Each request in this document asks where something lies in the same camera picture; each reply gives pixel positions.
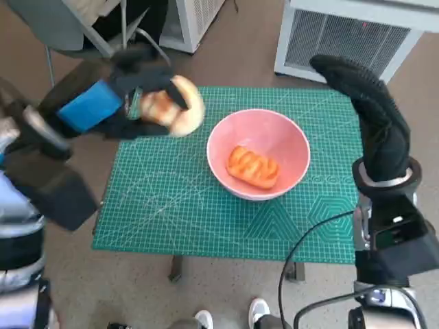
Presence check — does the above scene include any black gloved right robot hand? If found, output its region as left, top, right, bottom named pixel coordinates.
left=309, top=54, right=412, bottom=183

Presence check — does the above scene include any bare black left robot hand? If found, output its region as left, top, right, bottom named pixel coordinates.
left=54, top=47, right=193, bottom=141

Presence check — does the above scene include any round toy bread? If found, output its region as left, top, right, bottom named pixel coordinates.
left=139, top=75, right=206, bottom=138

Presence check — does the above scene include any pink bowl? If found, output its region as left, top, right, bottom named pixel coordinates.
left=206, top=108, right=311, bottom=202

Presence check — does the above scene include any oblong striped toy bread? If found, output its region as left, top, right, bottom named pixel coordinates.
left=225, top=145, right=281, bottom=189

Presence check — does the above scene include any grey office chair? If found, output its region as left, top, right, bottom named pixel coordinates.
left=6, top=0, right=172, bottom=86

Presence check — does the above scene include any large white air purifier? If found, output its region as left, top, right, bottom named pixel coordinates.
left=274, top=0, right=439, bottom=85

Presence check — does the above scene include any person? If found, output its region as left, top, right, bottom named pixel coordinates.
left=80, top=0, right=169, bottom=52

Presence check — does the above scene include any green cutting mat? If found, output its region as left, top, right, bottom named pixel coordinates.
left=91, top=85, right=364, bottom=265

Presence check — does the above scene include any small white grille appliance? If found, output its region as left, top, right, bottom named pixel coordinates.
left=159, top=0, right=227, bottom=54

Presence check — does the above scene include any black table leg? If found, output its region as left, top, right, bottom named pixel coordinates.
left=284, top=262, right=305, bottom=282
left=167, top=256, right=183, bottom=282

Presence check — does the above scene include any white shoe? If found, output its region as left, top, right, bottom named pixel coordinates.
left=194, top=310, right=213, bottom=329
left=248, top=297, right=271, bottom=324

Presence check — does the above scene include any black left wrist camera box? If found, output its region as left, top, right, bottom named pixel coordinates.
left=20, top=160, right=100, bottom=232

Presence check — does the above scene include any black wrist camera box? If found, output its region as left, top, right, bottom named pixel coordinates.
left=20, top=160, right=100, bottom=232
left=368, top=190, right=435, bottom=251

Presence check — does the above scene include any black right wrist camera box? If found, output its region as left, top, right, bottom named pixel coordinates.
left=368, top=190, right=435, bottom=251

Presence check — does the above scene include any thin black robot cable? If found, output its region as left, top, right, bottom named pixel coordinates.
left=278, top=209, right=356, bottom=329

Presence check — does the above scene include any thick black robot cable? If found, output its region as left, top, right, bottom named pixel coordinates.
left=294, top=291, right=359, bottom=329

